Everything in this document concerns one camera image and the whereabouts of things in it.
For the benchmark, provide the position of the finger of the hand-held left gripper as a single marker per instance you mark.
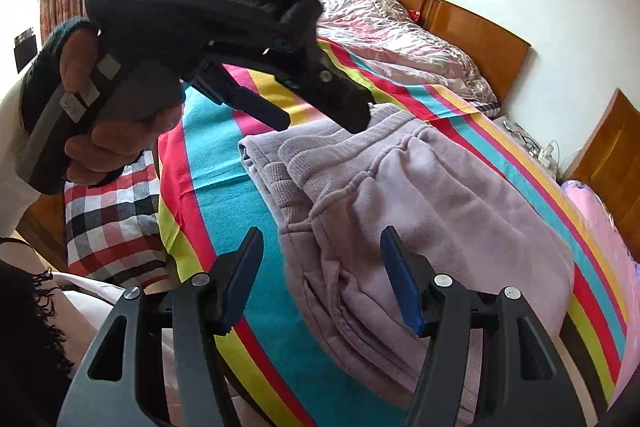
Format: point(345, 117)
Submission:
point(255, 104)
point(340, 99)

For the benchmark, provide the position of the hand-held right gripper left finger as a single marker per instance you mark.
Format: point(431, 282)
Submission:
point(240, 287)

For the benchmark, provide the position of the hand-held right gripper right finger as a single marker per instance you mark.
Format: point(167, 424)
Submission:
point(402, 287)

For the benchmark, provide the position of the mauve knit pants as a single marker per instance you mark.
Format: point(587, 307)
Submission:
point(410, 217)

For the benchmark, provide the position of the person's left forearm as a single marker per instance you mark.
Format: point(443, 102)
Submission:
point(10, 147)

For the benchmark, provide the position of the person's left hand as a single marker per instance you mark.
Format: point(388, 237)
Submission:
point(115, 147)

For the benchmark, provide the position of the pink floral quilt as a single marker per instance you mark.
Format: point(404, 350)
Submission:
point(400, 42)

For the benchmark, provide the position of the rainbow striped blanket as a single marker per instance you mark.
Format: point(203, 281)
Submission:
point(230, 197)

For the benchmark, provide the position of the small red object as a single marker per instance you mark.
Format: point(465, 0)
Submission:
point(414, 14)

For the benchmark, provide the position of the red plaid bed sheet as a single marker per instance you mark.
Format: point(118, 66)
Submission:
point(110, 227)

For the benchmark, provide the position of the cluttered nightstand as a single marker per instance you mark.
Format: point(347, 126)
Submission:
point(530, 147)

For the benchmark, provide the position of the dark fringed cloth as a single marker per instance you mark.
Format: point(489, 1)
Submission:
point(30, 347)

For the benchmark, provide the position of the dark wall box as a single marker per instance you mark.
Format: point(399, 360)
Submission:
point(26, 52)

